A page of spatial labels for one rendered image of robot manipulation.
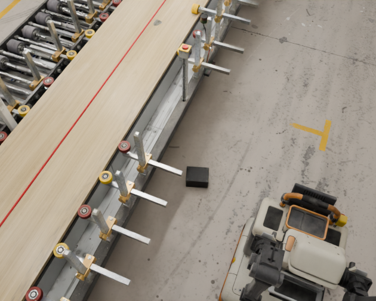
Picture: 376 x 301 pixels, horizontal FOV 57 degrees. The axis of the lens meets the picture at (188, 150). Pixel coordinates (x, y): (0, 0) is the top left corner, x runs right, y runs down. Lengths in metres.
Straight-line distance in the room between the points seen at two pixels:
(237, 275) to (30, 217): 1.43
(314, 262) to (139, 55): 2.02
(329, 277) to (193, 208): 1.69
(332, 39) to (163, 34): 2.43
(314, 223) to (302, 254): 0.62
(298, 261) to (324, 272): 0.11
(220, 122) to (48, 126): 1.75
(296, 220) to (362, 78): 2.61
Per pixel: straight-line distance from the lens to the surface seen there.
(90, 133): 2.46
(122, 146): 2.35
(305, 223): 2.19
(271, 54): 4.40
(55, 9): 3.69
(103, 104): 2.60
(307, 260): 1.62
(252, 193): 3.21
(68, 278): 2.38
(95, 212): 1.92
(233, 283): 2.64
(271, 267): 1.30
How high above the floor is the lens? 2.84
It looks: 57 degrees down
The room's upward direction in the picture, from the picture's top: 2 degrees clockwise
